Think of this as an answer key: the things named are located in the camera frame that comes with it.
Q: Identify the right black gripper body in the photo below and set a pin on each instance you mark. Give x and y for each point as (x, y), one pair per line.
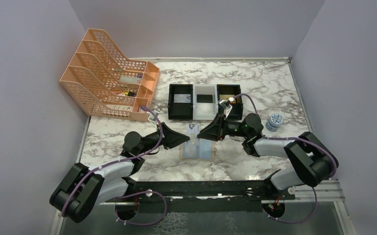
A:
(233, 129)

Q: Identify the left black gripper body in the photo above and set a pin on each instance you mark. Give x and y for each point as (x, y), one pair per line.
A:
(151, 141)

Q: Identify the silver VIP card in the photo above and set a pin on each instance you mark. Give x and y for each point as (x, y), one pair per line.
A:
(190, 151)
(192, 130)

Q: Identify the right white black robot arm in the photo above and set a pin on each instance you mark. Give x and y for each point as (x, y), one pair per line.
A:
(311, 162)

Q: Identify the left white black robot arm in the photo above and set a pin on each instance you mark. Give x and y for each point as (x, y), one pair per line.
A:
(83, 187)

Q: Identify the black card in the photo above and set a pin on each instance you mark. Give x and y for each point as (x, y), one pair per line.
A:
(205, 98)

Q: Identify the gold card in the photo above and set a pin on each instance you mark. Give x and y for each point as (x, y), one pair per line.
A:
(228, 97)

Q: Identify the black right tray bin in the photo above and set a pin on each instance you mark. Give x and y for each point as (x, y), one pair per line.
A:
(238, 107)

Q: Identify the black tray bin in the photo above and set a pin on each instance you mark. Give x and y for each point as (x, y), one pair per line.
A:
(180, 111)
(238, 107)

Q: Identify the white middle tray bin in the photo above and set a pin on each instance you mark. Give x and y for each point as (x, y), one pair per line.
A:
(204, 111)

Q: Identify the black left tray bin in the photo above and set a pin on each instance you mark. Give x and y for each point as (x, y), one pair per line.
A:
(180, 111)

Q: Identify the blue white round tin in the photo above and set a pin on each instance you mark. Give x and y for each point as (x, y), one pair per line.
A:
(274, 122)

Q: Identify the items in organizer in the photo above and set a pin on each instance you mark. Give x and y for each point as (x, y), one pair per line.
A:
(123, 86)

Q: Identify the peach plastic file organizer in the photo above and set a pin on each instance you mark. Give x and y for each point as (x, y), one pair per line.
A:
(83, 77)

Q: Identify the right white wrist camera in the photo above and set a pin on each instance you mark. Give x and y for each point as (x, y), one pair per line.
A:
(225, 108)

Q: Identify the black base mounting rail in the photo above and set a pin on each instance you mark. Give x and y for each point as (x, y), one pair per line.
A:
(199, 196)

